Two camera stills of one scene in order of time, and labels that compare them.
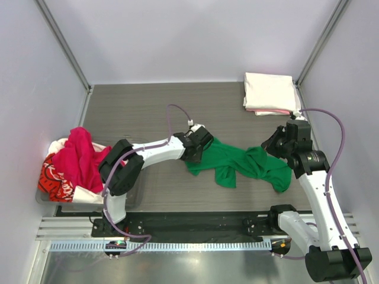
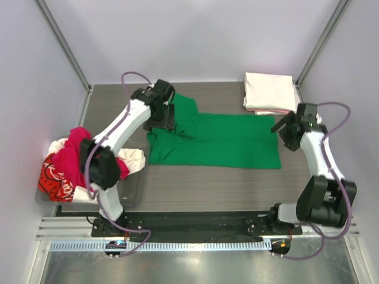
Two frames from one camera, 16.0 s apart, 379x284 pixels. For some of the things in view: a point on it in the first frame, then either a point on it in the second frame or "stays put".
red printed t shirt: (58, 187) stays put
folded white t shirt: (270, 92) stays put
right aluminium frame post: (336, 19) stays put
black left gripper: (196, 158) to (170, 120)
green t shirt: (254, 162) to (215, 140)
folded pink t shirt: (286, 111) stays put
